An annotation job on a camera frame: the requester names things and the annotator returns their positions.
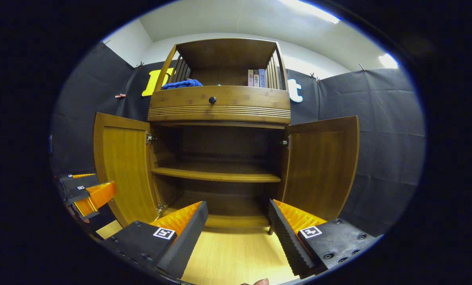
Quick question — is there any wooden shoe cabinet door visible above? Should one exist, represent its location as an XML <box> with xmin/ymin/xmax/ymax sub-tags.
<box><xmin>93</xmin><ymin>112</ymin><xmax>160</xmax><ymax>228</ymax></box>
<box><xmin>280</xmin><ymin>116</ymin><xmax>360</xmax><ymax>221</ymax></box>

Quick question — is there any wooden ribbed drawer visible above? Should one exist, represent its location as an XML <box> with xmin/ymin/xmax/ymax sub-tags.
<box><xmin>147</xmin><ymin>85</ymin><xmax>291</xmax><ymax>125</ymax></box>

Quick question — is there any blue cloth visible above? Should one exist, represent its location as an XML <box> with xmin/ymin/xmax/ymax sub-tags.
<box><xmin>161</xmin><ymin>78</ymin><xmax>204</xmax><ymax>91</ymax></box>

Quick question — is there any wooden inner shelf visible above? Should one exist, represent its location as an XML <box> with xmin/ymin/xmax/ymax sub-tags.
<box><xmin>152</xmin><ymin>160</ymin><xmax>282</xmax><ymax>183</ymax></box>

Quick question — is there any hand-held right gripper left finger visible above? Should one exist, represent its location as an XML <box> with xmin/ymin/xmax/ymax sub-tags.
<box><xmin>101</xmin><ymin>201</ymin><xmax>209</xmax><ymax>279</ymax></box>

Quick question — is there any ceiling light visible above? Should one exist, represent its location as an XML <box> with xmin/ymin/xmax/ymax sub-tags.
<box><xmin>377</xmin><ymin>53</ymin><xmax>400</xmax><ymax>70</ymax></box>

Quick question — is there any wooden double-door shoe cabinet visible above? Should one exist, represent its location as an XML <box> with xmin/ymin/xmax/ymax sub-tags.
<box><xmin>93</xmin><ymin>38</ymin><xmax>360</xmax><ymax>234</ymax></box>

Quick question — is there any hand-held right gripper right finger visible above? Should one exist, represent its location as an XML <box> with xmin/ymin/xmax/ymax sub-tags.
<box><xmin>268</xmin><ymin>199</ymin><xmax>379</xmax><ymax>277</ymax></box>

